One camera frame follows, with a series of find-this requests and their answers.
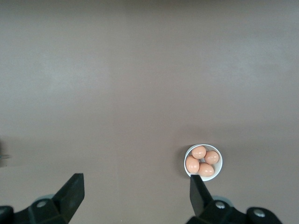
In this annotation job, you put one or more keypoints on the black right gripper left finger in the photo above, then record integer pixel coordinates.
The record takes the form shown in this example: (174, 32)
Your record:
(71, 193)

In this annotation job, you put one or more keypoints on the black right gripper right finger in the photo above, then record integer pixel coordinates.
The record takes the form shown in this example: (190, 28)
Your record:
(198, 198)

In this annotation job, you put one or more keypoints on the brown egg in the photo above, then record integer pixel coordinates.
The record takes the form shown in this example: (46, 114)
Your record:
(199, 151)
(206, 169)
(212, 157)
(192, 164)

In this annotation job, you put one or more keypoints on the white round bowl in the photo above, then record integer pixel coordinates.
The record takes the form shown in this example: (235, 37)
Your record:
(216, 173)

